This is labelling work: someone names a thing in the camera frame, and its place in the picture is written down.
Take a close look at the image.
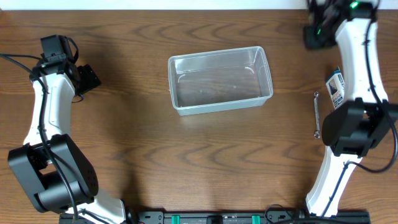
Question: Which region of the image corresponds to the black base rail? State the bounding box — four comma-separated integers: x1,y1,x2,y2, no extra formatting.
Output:
58,210,371,224

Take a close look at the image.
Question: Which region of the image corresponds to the clear plastic container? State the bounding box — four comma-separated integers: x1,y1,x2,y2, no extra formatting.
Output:
168,46,274,116

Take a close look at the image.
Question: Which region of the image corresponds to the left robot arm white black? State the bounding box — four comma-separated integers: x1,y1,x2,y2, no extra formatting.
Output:
7,65,126,223

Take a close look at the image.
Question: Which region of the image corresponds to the white teal screwdriver box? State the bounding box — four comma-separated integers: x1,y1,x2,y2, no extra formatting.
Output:
325,67,345,109

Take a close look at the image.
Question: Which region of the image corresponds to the silver ring wrench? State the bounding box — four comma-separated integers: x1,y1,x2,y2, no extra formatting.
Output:
313,91,320,139

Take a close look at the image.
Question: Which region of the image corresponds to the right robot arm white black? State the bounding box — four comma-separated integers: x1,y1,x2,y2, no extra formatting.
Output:
303,0,397,219

